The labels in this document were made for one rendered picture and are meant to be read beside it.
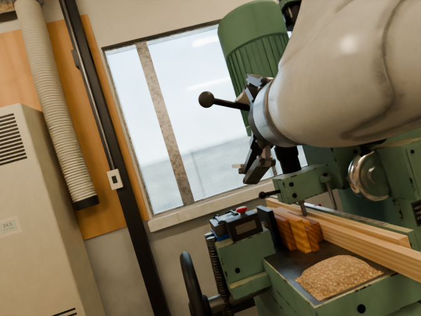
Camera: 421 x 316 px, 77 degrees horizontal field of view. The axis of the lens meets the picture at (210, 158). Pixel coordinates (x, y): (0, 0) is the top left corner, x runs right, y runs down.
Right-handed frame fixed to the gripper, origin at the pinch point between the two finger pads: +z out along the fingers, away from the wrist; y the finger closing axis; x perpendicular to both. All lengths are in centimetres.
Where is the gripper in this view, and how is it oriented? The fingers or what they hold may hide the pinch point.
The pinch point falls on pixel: (240, 133)
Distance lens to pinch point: 55.8
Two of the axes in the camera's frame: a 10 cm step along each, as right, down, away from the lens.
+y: 0.3, -10.0, 0.4
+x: -9.9, -0.4, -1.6
